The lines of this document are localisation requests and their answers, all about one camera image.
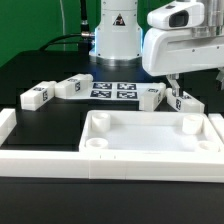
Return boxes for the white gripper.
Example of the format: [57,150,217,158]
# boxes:
[142,28,224,97]

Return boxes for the white desk top tray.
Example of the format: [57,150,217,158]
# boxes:
[79,110,224,153]

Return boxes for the white right fence block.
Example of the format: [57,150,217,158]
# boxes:
[209,114,224,143]

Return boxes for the white fence block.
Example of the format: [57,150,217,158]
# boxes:
[0,108,17,146]
[209,114,224,143]

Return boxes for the white marker sheet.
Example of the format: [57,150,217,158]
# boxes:
[72,82,156,101]

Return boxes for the white front fence bar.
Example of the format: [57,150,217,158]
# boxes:
[0,150,224,183]

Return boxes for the white left fence block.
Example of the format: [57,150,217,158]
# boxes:
[0,108,17,146]

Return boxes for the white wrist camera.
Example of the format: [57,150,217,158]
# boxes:
[147,0,205,30]

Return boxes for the black cable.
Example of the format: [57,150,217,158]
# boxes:
[39,0,96,52]

